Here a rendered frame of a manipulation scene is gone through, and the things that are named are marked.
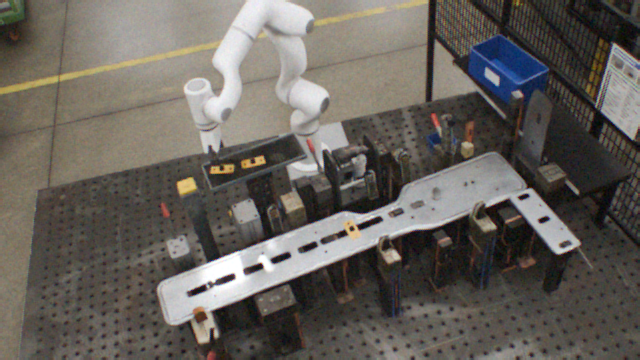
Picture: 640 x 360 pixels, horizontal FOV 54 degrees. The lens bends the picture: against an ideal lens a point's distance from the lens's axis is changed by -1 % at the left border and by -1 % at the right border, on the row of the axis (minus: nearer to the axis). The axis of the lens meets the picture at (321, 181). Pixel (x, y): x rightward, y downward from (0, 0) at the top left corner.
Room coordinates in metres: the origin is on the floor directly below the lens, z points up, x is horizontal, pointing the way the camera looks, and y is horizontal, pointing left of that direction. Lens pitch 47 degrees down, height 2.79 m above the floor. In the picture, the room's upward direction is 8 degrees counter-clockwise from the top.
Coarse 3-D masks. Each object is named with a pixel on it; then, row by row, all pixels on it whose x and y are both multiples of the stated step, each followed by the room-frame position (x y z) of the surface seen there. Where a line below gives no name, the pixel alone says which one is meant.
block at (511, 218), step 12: (504, 216) 1.37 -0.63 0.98; (516, 216) 1.36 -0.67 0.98; (504, 228) 1.34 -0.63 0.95; (516, 228) 1.32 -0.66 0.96; (504, 240) 1.33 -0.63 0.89; (516, 240) 1.32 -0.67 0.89; (504, 252) 1.33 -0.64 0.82; (516, 252) 1.33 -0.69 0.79; (504, 264) 1.32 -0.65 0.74; (516, 264) 1.33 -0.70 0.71
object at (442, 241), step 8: (440, 232) 1.33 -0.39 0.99; (440, 240) 1.30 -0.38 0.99; (448, 240) 1.29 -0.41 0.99; (432, 248) 1.32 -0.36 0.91; (440, 248) 1.27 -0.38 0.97; (448, 248) 1.27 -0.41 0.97; (440, 256) 1.27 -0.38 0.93; (448, 256) 1.28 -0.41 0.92; (440, 264) 1.27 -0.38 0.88; (432, 272) 1.31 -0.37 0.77; (440, 272) 1.28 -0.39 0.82; (432, 280) 1.31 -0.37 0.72; (440, 280) 1.27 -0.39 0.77; (440, 288) 1.27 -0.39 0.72; (448, 288) 1.28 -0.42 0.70
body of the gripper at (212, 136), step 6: (216, 126) 1.60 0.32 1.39; (204, 132) 1.58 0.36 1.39; (210, 132) 1.58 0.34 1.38; (216, 132) 1.60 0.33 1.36; (204, 138) 1.58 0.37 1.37; (210, 138) 1.57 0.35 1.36; (216, 138) 1.59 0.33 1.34; (204, 144) 1.58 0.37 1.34; (210, 144) 1.57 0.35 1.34; (216, 144) 1.58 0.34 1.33; (204, 150) 1.58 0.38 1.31; (216, 150) 1.57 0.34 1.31
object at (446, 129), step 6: (444, 120) 1.67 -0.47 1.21; (450, 120) 1.65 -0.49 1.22; (444, 126) 1.66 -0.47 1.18; (450, 126) 1.64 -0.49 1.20; (444, 132) 1.66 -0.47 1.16; (450, 132) 1.67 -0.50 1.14; (444, 138) 1.65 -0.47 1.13; (450, 138) 1.66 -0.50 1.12; (444, 144) 1.65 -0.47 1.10; (450, 144) 1.66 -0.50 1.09; (444, 150) 1.65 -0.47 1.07; (450, 150) 1.66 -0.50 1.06
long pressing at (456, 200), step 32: (480, 160) 1.64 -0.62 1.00; (416, 192) 1.52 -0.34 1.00; (448, 192) 1.50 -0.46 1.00; (480, 192) 1.48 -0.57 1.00; (512, 192) 1.46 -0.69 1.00; (320, 224) 1.43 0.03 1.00; (384, 224) 1.39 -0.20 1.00; (416, 224) 1.37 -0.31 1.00; (256, 256) 1.33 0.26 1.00; (320, 256) 1.29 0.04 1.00; (160, 288) 1.25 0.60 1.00; (192, 288) 1.24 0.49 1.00; (224, 288) 1.22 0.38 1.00; (256, 288) 1.20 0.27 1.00
